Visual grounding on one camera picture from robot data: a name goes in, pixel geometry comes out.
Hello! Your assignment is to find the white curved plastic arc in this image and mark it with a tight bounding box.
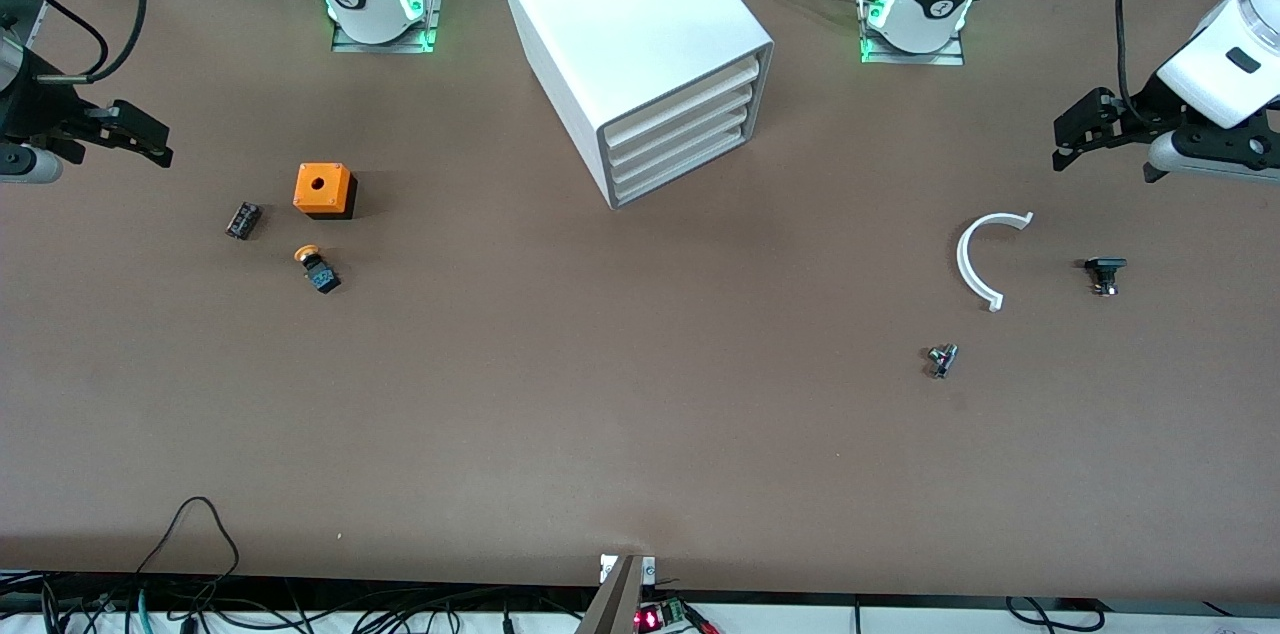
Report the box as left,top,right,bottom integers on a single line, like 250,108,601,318
956,211,1035,313

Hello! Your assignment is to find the orange box with hole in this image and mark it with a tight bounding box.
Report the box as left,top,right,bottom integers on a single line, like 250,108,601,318
293,163,358,220

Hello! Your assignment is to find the circuit board with red light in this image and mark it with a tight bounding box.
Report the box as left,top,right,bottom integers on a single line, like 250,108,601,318
632,596,693,634

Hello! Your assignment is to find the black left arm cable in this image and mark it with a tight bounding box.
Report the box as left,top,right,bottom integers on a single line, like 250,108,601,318
1116,0,1147,123

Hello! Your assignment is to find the orange push button switch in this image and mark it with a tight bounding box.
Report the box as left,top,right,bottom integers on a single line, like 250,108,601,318
294,244,343,295

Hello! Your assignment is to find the black looped cable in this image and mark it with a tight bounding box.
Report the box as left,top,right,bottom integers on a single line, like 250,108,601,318
134,496,242,607

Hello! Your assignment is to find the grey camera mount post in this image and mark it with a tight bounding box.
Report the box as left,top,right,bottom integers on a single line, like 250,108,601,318
574,554,657,634

